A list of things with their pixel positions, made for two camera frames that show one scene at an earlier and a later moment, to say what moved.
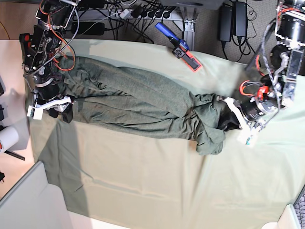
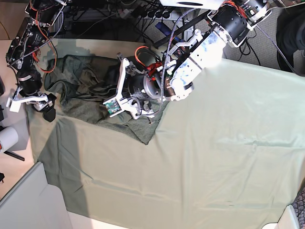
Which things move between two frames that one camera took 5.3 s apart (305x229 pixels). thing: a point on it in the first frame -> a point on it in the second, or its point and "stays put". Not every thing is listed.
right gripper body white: [248, 138] -> [117, 104]
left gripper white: [36, 111] -> [38, 103]
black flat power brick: [88, 28] stays put
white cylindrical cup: [9, 137] stays put
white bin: [33, 203] stays put
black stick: [18, 156] stays put
